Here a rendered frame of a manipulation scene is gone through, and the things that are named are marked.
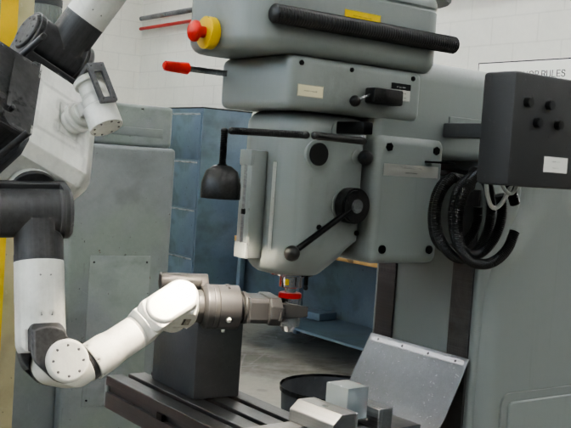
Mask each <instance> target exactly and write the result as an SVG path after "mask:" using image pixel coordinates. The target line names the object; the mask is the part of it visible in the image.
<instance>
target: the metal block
mask: <svg viewBox="0 0 571 428"><path fill-rule="evenodd" d="M368 390H369V387H368V386H365V385H362V384H360V383H357V382H354V381H351V380H335V381H328V382H327V384H326V396H325V401H326V402H328V403H333V404H335V405H337V406H340V407H343V408H346V409H349V410H352V411H354V412H356V413H358V419H363V418H366V413H367V402H368Z"/></svg>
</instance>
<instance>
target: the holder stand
mask: <svg viewBox="0 0 571 428"><path fill-rule="evenodd" d="M242 330H243V324H241V323H240V325H239V327H238V329H226V330H225V331H224V332H221V330H220V329H203V328H202V327H201V326H200V325H199V323H194V324H193V325H191V326H190V327H189V328H182V329H181V330H180V331H178V332H174V333H169V332H166V331H164V330H163V331H162V332H161V333H160V334H159V335H158V336H157V337H156V338H155V344H154V357H153V372H152V378H153V379H154V380H157V381H159V382H161V383H162V384H164V385H166V386H169V387H170V388H172V389H173V390H175V391H178V392H180V393H182V394H184V395H185V396H187V397H189V398H191V399H193V400H196V399H207V398H216V397H235V396H238V394H239V381H240V356H241V343H242Z"/></svg>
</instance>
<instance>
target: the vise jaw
mask: <svg viewBox="0 0 571 428"><path fill-rule="evenodd" d="M289 421H292V422H294V423H297V424H299V425H302V426H305V427H307V428H357V425H358V413H356V412H354V411H352V410H349V409H346V408H343V407H340V406H337V405H335V404H333V403H328V402H326V401H323V400H321V399H318V398H316V397H307V398H300V399H297V401H296V402H295V403H294V404H293V405H292V406H291V408H290V413H289Z"/></svg>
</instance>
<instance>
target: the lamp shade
mask: <svg viewBox="0 0 571 428"><path fill-rule="evenodd" d="M240 188H241V184H240V178H239V174H238V172H237V171H236V170H235V169H234V168H233V167H232V166H228V165H223V164H217V165H215V166H211V167H210V168H208V169H207V170H206V172H205V174H204V177H203V178H202V181H201V198H207V199H217V200H240Z"/></svg>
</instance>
